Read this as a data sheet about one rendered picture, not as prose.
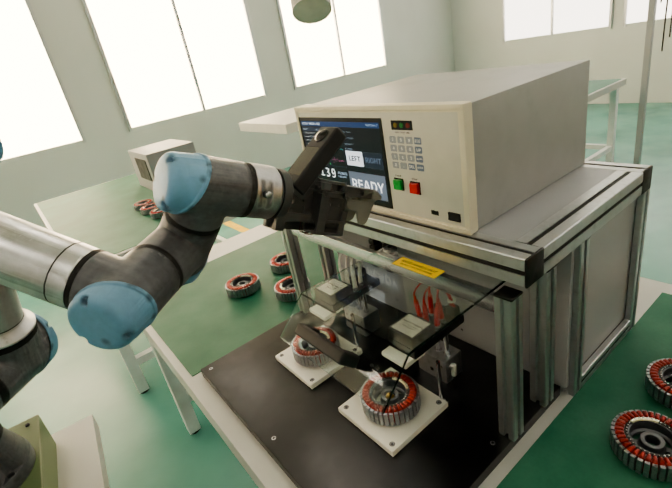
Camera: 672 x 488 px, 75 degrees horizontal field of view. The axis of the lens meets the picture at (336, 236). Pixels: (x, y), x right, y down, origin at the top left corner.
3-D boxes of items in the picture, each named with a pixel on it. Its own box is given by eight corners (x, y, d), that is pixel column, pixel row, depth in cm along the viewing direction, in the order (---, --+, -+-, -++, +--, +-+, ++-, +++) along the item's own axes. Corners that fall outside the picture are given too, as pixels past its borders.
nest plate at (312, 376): (312, 389, 93) (310, 385, 93) (276, 359, 105) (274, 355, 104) (363, 353, 101) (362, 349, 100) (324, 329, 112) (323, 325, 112)
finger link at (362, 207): (374, 224, 76) (333, 221, 70) (381, 190, 75) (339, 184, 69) (387, 227, 73) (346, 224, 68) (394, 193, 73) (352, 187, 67)
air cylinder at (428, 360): (447, 384, 88) (445, 362, 86) (418, 367, 93) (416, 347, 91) (462, 370, 90) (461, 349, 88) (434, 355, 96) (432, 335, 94)
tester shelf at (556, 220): (527, 289, 61) (526, 260, 59) (277, 208, 113) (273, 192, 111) (650, 187, 84) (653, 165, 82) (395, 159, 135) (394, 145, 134)
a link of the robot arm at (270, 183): (235, 159, 61) (264, 165, 55) (264, 164, 64) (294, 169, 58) (228, 212, 62) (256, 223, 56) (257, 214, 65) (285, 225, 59)
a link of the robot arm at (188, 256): (117, 285, 57) (136, 223, 51) (163, 243, 67) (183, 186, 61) (171, 314, 58) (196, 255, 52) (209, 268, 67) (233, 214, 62)
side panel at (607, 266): (573, 396, 82) (581, 244, 69) (557, 389, 84) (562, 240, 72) (634, 325, 97) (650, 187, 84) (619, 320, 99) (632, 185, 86)
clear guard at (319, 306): (382, 415, 54) (375, 378, 51) (280, 339, 72) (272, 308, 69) (526, 296, 70) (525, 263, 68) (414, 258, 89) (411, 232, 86)
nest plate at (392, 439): (393, 457, 75) (392, 452, 74) (338, 412, 86) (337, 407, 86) (448, 406, 83) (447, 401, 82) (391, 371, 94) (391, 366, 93)
